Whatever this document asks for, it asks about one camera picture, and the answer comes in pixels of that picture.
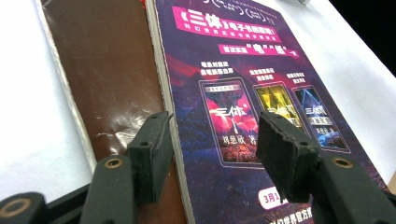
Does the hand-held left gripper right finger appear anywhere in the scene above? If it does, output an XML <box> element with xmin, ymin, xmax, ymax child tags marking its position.
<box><xmin>255</xmin><ymin>110</ymin><xmax>322</xmax><ymax>203</ymax></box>

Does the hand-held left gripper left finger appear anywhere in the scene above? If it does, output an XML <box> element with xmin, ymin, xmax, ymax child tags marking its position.
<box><xmin>125</xmin><ymin>111</ymin><xmax>175</xmax><ymax>205</ymax></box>

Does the dark magazine with red title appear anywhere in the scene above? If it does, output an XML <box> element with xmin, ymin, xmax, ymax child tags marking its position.
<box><xmin>34</xmin><ymin>0</ymin><xmax>189</xmax><ymax>224</ymax></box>

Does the purple magazine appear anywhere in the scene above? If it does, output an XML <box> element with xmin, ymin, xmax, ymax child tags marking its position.
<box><xmin>145</xmin><ymin>0</ymin><xmax>390</xmax><ymax>224</ymax></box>

